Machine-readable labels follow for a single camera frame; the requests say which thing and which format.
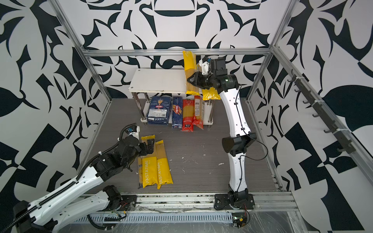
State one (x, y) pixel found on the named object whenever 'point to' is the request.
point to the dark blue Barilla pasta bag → (159, 110)
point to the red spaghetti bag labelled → (197, 120)
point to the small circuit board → (239, 219)
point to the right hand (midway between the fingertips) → (189, 77)
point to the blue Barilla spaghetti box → (177, 112)
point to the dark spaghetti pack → (140, 169)
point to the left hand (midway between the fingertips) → (147, 138)
